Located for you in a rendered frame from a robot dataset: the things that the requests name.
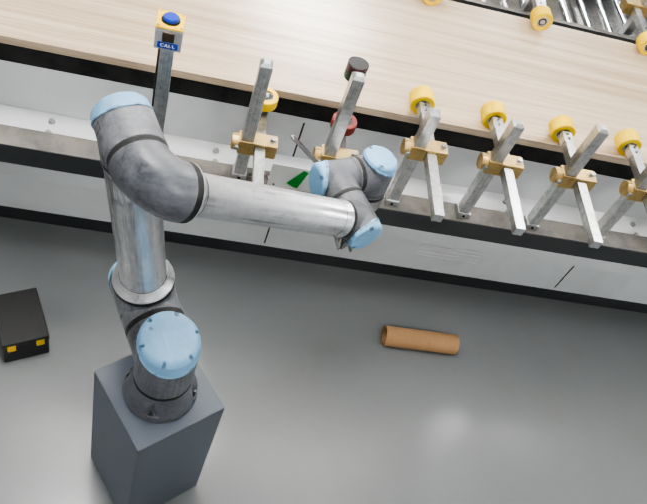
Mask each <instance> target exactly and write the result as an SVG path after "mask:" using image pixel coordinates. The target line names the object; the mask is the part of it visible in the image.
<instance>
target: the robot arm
mask: <svg viewBox="0 0 647 504"><path fill-rule="evenodd" d="M90 120H91V127H92V129H94V132H95V135H96V139H97V143H98V149H99V155H100V161H101V165H102V168H103V171H104V178H105V184H106V191H107V197H108V204H109V210H110V217H111V224H112V230H113V237H114V243H115V250H116V256H117V262H116V263H115V264H114V265H113V266H112V267H111V269H110V271H109V275H108V280H109V288H110V291H111V293H112V295H113V298H114V301H115V304H116V307H117V310H118V313H119V316H120V319H121V322H122V325H123V328H124V331H125V334H126V337H127V340H128V343H129V346H130V349H131V352H132V355H133V358H134V364H133V365H132V366H131V367H130V368H129V370H128V371H127V373H126V375H125V378H124V382H123V397H124V400H125V403H126V405H127V406H128V408H129V409H130V410H131V411H132V412H133V413H134V414H135V415H136V416H137V417H139V418H141V419H143V420H145V421H148V422H152V423H168V422H172V421H174V420H177V419H179V418H181V417H182V416H183V415H185V414H186V413H187V412H188V411H189V410H190V408H191V407H192V405H193V404H194V401H195V399H196V395H197V390H198V385H197V379H196V375H195V369H196V366H197V362H198V360H199V357H200V353H201V337H200V333H199V330H198V328H197V326H196V325H195V324H194V322H193V321H192V320H191V319H190V318H188V317H187V316H185V315H184V312H183V309H182V307H181V304H180V302H179V299H178V296H177V293H176V289H175V274H174V269H173V267H172V265H171V264H170V262H169V261H168V260H167V259H166V256H165V238H164V220H166V221H169V222H174V223H181V224H186V223H189V222H191V221H192V220H194V219H195V218H196V217H197V218H204V219H212V220H219V221H226V222H233V223H241V224H248V225H255V226H262V227H270V228H277V229H284V230H291V231H299V232H306V233H313V234H320V235H328V236H333V237H334V239H335V244H336V246H337V250H339V249H343V248H345V247H347V246H348V249H349V252H352V250H353V249H360V248H363V247H365V246H367V245H369V244H371V243H372V242H374V241H375V240H376V239H377V238H378V237H379V236H380V234H381V232H382V225H381V223H380V221H379V218H378V217H377V216H376V214H375V211H376V210H377V209H378V207H379V205H380V203H381V201H382V199H383V198H385V193H386V191H387V189H388V187H389V184H390V182H391V180H392V178H393V177H394V176H395V173H396V169H397V166H398V163H397V159H396V157H395V156H394V155H393V153H392V152H390V151H389V150H388V149H386V148H384V147H381V146H376V145H373V146H369V147H367V148H366V149H365V150H364V152H363V155H361V156H353V157H347V158H340V159H333V160H324V161H321V162H316V163H314V164H313V165H312V167H311V168H310V172H309V188H310V191H311V194H310V193H305V192H300V191H295V190H290V189H284V188H279V187H274V186H269V185H264V184H259V183H254V182H249V181H243V180H238V179H233V178H228V177H223V176H218V175H213V174H207V173H203V172H202V170H201V168H200V167H199V166H198V165H197V164H195V163H193V162H189V161H185V160H182V159H181V158H179V157H177V156H176V155H175V154H174V153H173V152H172V151H170V149H169V146H168V144H167V142H166V139H165V137H164V135H163V132H162V130H161V128H160V125H159V123H158V120H157V118H156V116H155V113H154V108H153V107H152V106H151V105H150V103H149V101H148V99H147V98H146V97H145V96H143V95H141V94H138V93H136V92H131V91H122V92H116V93H113V94H110V95H108V96H105V97H104V98H102V99H101V100H100V101H99V102H97V103H96V104H95V105H94V106H93V108H92V110H91V113H90Z"/></svg>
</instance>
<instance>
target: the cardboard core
mask: <svg viewBox="0 0 647 504"><path fill-rule="evenodd" d="M381 343H382V345H383V346H389V347H397V348H405V349H413V350H421V351H428V352H436V353H444V354H452V355H456V354H457V352H458V350H459V345H460V340H459V337H458V335H454V334H446V333H439V332H431V331H424V330H417V329H409V328H402V327H394V326H387V325H385V326H384V327H383V329H382V333H381Z"/></svg>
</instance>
